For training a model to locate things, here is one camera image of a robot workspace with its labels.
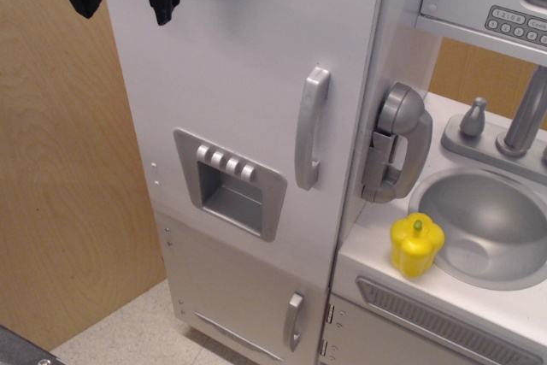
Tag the white fridge door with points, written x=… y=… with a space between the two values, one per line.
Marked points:
x=232 y=72

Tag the grey fridge door handle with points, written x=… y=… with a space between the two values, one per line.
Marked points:
x=315 y=93

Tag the grey ice dispenser panel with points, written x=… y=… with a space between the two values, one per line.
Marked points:
x=230 y=186

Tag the grey toy telephone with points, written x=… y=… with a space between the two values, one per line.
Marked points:
x=399 y=147

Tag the grey faucet knob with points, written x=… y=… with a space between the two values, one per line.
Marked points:
x=473 y=122

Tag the white lower freezer door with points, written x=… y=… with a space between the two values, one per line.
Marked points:
x=237 y=299

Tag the yellow toy bell pepper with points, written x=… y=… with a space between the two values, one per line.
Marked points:
x=415 y=242

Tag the black object bottom left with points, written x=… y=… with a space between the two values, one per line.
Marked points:
x=17 y=350

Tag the brass door hinge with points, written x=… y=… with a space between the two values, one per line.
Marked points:
x=330 y=313

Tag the grey toy faucet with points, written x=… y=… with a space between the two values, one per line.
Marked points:
x=517 y=141

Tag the white oven door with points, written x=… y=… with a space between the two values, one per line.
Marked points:
x=359 y=336

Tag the silver sink bowl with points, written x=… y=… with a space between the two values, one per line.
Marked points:
x=494 y=227

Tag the grey oven vent panel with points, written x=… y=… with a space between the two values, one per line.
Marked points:
x=447 y=330

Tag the grey lower door handle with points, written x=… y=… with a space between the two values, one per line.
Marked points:
x=291 y=334

